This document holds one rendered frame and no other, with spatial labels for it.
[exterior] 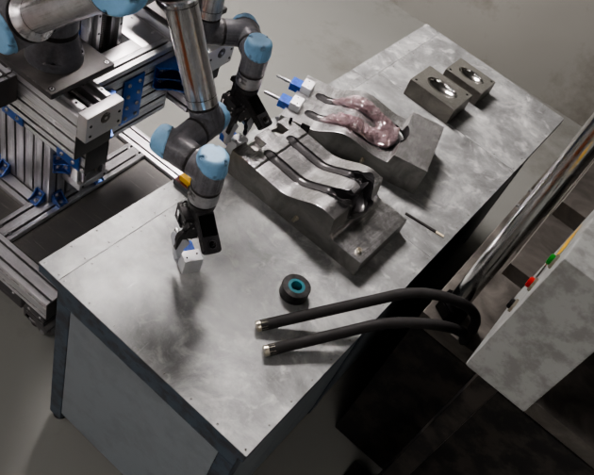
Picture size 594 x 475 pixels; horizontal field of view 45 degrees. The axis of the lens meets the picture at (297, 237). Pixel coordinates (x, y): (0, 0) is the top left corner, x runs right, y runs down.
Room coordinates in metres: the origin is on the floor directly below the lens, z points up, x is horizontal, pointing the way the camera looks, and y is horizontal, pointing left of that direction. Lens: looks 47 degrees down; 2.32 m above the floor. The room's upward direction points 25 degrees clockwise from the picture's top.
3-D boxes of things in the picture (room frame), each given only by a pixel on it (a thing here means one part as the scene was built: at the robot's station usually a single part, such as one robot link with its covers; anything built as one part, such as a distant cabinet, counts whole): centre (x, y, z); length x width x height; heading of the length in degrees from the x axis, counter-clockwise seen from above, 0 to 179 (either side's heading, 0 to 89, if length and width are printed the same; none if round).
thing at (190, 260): (1.18, 0.26, 0.83); 0.13 x 0.05 x 0.05; 43
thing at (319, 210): (1.57, 0.00, 0.87); 0.50 x 0.26 x 0.14; 70
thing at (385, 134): (1.93, -0.04, 0.90); 0.26 x 0.18 x 0.08; 87
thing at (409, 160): (1.93, -0.04, 0.86); 0.50 x 0.26 x 0.11; 87
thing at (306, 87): (1.99, 0.23, 0.86); 0.13 x 0.05 x 0.05; 87
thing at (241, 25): (1.71, 0.38, 1.14); 0.11 x 0.11 x 0.08; 34
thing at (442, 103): (2.33, -0.26, 0.84); 0.20 x 0.15 x 0.07; 70
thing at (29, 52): (1.42, 0.79, 1.09); 0.15 x 0.15 x 0.10
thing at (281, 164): (1.58, 0.01, 0.92); 0.35 x 0.16 x 0.09; 70
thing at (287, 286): (1.21, -0.05, 0.82); 0.08 x 0.08 x 0.04
